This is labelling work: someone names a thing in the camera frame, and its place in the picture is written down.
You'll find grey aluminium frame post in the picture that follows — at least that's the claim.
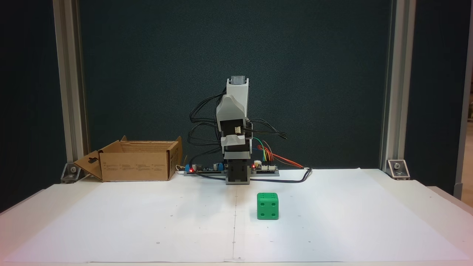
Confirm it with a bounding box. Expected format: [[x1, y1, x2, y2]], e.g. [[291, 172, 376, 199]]
[[380, 0, 416, 174], [53, 0, 89, 174]]

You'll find open cardboard box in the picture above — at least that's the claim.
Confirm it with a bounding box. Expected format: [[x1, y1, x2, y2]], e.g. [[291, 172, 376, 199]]
[[73, 136, 183, 182]]

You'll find blue circuit board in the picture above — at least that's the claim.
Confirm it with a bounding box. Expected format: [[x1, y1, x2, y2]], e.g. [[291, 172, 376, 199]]
[[185, 161, 226, 174]]

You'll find thick black power cable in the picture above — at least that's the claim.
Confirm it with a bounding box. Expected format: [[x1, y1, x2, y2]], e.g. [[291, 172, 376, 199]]
[[187, 167, 313, 183]]

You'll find grey mounting plate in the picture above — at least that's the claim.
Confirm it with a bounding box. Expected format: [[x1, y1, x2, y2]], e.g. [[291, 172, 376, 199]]
[[184, 170, 280, 177]]

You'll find orange wire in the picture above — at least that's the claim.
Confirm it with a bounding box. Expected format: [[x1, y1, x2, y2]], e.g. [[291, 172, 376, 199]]
[[259, 146, 304, 168]]

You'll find circuit board with jumper wires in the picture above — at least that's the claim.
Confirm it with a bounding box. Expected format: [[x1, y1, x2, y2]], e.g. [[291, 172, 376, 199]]
[[252, 161, 278, 173]]

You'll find black servo cable loop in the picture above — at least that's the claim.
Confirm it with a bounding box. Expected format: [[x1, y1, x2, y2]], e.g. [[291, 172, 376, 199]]
[[188, 92, 227, 148], [246, 118, 287, 140]]

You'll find grey metal corner bracket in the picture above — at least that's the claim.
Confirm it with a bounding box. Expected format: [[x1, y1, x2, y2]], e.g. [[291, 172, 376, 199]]
[[387, 159, 410, 180], [61, 163, 81, 183]]

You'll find green die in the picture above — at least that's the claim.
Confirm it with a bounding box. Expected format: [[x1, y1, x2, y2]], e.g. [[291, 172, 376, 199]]
[[257, 192, 279, 221]]

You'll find green jumper wire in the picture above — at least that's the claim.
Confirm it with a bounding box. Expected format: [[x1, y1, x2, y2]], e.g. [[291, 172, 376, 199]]
[[252, 137, 267, 163]]

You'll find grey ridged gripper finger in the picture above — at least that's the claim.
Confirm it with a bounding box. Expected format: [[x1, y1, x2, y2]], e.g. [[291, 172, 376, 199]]
[[221, 134, 253, 147]]

